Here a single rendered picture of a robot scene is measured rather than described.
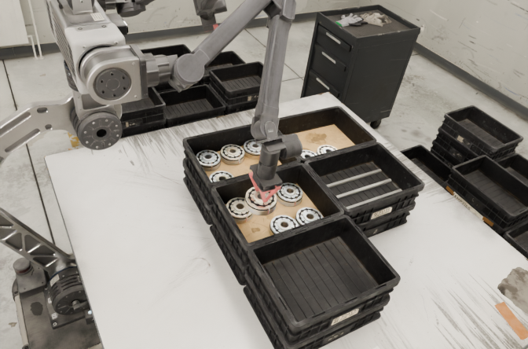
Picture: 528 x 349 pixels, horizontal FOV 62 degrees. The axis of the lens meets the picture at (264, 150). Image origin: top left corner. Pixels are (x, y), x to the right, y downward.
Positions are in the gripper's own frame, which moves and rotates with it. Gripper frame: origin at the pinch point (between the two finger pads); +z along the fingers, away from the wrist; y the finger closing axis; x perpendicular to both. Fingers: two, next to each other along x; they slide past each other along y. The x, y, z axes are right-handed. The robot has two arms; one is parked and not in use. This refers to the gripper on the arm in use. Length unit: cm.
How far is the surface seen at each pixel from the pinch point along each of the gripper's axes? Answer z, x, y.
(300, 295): 22.7, -4.6, -25.2
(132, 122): 56, 11, 124
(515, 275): 33, -94, -46
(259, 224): 22.9, -5.8, 5.9
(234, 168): 23.3, -9.9, 37.1
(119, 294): 37, 46, 5
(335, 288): 22.4, -16.3, -27.7
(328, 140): 22, -60, 40
